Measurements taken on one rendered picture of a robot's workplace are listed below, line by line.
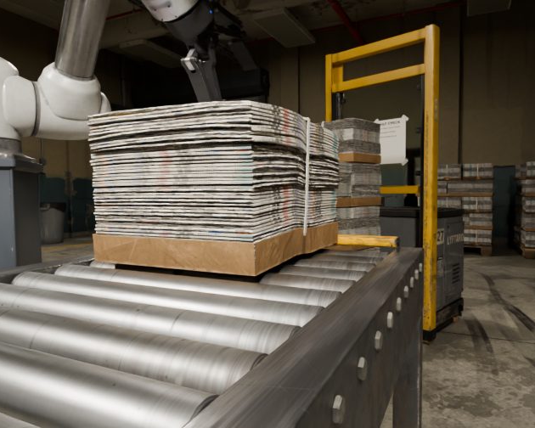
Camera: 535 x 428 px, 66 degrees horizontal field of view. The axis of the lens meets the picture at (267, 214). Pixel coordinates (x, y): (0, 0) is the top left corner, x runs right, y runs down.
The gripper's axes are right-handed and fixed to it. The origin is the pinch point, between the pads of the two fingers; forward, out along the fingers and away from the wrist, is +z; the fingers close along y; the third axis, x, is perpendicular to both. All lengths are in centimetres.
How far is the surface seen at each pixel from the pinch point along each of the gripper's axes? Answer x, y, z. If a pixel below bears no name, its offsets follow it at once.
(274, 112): 14.7, 14.9, -11.5
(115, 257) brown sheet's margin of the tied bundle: -9.6, 35.8, -7.1
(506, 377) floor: 57, 25, 191
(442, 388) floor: 29, 36, 168
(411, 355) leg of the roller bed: 29, 39, 33
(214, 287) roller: 10.5, 39.1, -9.1
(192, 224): 4.4, 30.8, -9.0
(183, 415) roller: 26, 51, -32
